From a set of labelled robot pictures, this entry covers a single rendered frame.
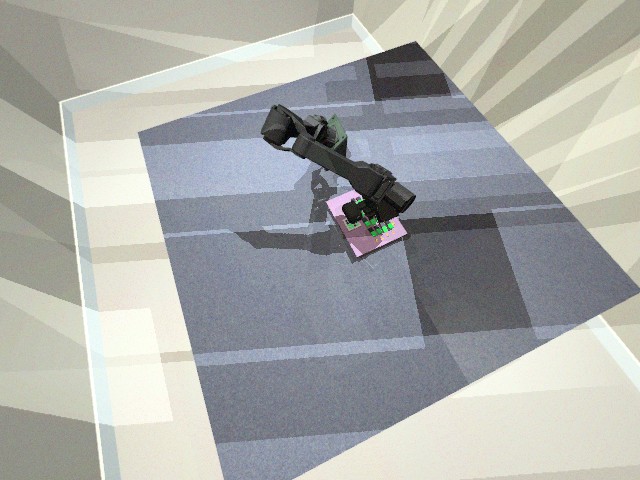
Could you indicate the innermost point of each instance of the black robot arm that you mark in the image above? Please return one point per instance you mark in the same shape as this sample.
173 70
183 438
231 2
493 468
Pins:
313 141

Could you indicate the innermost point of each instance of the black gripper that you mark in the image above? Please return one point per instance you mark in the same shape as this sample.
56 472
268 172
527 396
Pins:
353 212

